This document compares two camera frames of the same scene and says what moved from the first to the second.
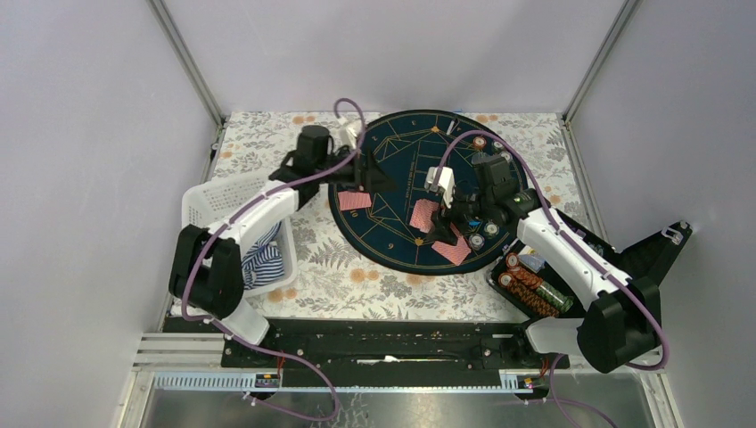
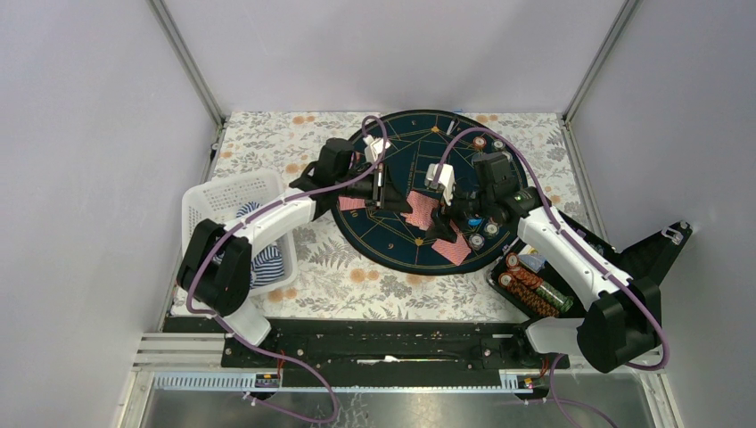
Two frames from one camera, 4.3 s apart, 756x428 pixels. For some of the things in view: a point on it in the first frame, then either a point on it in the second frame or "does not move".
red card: x=455 y=253 does not move
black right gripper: x=442 y=218 does not move
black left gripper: x=369 y=176 -> x=382 y=194
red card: x=354 y=200 does not move
